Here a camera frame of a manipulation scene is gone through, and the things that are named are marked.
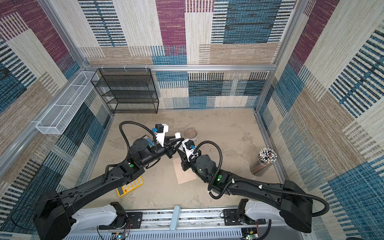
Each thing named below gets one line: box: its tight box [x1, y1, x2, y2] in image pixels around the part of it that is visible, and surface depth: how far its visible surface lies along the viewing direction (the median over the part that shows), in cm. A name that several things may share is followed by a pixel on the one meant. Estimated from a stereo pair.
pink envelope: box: [172, 157, 197, 185], surface depth 89 cm
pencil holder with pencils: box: [249, 147, 278, 177], surface depth 78 cm
